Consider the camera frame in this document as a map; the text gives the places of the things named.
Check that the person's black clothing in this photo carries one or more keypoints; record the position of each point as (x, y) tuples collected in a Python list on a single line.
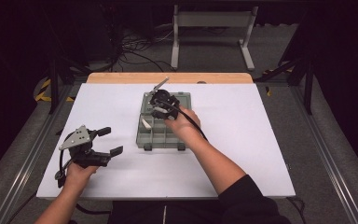
[(248, 205)]

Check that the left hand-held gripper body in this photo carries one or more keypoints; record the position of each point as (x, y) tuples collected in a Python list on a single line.
[(76, 140)]

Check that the aluminium rail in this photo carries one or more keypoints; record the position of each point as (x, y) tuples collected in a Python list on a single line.
[(329, 161), (28, 161)]

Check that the white board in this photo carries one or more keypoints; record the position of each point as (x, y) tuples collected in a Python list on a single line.
[(245, 124)]

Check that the person's left hand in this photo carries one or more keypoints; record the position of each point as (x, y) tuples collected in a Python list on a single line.
[(79, 175)]

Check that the black metal stand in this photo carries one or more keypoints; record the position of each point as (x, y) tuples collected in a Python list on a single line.
[(307, 84), (54, 84)]

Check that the yellow black floor tape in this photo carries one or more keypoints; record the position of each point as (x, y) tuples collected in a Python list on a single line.
[(42, 93), (268, 91)]

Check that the small white stick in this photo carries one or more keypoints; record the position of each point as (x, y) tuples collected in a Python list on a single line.
[(146, 123)]

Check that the person's right hand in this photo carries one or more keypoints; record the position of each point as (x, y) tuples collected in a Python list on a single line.
[(183, 124)]

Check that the wooden table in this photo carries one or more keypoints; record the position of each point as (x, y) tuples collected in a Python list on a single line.
[(199, 77)]

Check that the grey metal stand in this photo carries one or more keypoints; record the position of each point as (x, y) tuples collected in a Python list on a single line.
[(213, 19)]

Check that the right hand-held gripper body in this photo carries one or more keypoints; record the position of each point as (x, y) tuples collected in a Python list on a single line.
[(169, 104)]

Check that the grey transparent compartment box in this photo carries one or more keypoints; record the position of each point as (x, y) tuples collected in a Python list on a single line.
[(158, 133)]

